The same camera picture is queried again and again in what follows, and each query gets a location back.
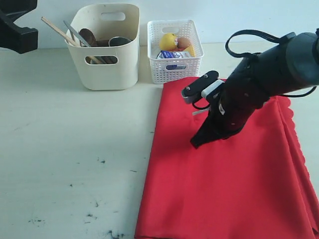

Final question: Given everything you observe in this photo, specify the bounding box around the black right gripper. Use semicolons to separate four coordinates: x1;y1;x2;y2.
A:
190;54;272;149

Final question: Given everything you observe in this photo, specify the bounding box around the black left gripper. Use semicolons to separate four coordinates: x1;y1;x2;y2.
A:
0;0;38;54

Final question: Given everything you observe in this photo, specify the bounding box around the stainless steel table knife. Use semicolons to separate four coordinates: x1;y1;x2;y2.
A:
63;20;91;47

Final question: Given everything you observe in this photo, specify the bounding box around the dark wooden spoon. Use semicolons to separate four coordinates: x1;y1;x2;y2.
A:
79;28;98;47

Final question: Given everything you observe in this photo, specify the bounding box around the red scalloped table cloth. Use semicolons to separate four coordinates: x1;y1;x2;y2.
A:
134;77;319;239

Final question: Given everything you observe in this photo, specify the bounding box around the yellow cheese wedge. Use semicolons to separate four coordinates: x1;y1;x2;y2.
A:
185;45;195;57

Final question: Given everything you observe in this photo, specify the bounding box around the blue white milk carton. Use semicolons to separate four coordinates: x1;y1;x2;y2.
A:
156;50;192;71

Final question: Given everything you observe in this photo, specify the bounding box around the brown egg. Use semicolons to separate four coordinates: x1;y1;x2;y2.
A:
177;37;191;49

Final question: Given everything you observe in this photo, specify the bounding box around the stainless steel cup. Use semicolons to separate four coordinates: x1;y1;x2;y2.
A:
108;36;132;47

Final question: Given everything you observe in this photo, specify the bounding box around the yellow lemon with sticker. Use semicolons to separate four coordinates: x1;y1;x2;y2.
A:
159;33;178;51

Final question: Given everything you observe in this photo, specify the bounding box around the brown wooden plate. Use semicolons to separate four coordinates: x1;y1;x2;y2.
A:
96;40;109;47

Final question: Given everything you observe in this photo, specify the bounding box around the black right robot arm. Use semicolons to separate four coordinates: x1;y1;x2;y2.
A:
181;29;319;148

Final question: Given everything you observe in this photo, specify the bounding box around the white perforated plastic basket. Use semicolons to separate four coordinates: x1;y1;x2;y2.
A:
147;19;204;84

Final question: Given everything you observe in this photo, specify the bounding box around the cream plastic storage bin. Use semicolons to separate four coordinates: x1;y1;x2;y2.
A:
67;3;140;90

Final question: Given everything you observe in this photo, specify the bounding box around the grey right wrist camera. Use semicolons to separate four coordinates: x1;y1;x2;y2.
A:
181;70;225;104

